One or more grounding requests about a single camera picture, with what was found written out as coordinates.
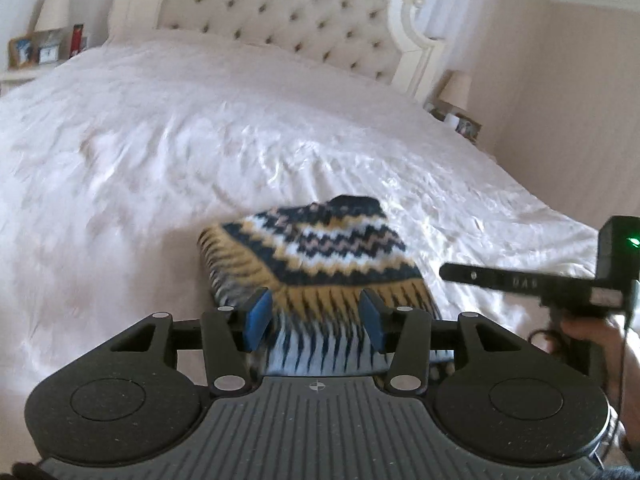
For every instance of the white bedspread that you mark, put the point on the white bedspread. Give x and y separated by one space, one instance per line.
175 150

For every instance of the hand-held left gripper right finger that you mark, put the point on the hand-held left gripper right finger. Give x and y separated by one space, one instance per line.
374 322

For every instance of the silver photo frame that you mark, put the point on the silver photo frame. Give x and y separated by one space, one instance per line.
49 37

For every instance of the white table lamp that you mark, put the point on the white table lamp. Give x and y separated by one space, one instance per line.
54 7

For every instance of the person's right forearm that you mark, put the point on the person's right forearm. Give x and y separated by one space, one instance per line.
631 385

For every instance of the white nightstand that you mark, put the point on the white nightstand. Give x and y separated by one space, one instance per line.
20 76

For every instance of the cream table lamp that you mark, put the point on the cream table lamp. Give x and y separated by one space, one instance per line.
456 91

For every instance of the person's right hand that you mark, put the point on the person's right hand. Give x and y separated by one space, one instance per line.
595 331

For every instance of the small white clock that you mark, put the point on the small white clock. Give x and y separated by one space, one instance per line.
48 54

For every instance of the patterned knit sweater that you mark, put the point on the patterned knit sweater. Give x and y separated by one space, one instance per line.
320 255

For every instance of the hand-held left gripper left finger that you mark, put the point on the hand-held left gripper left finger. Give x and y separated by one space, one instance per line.
257 317

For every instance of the red bottle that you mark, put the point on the red bottle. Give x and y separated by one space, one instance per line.
77 40

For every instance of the cream tufted headboard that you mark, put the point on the cream tufted headboard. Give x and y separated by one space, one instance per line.
300 10

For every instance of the wooden photo frame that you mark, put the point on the wooden photo frame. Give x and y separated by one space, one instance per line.
22 51

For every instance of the dark photo frame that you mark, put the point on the dark photo frame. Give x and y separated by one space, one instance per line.
469 127

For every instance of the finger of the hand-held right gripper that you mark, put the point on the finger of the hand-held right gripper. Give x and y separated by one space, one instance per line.
490 277

